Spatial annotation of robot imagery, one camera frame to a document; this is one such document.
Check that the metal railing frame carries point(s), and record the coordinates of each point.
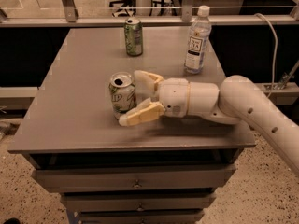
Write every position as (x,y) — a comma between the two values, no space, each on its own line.
(97,13)

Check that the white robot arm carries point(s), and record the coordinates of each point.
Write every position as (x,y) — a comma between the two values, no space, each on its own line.
(236,99)

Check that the clear plastic water bottle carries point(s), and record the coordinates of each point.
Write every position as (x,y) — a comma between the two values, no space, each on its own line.
(198,36)

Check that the black office chair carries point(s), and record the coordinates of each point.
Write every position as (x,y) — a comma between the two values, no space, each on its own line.
(127,8)

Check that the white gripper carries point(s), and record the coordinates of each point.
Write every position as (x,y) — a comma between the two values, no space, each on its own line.
(173,96)

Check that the green soda can upright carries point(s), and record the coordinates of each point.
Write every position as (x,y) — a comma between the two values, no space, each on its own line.
(133,36)

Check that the white green 7up can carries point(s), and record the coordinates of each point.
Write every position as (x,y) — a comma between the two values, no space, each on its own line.
(122,92)

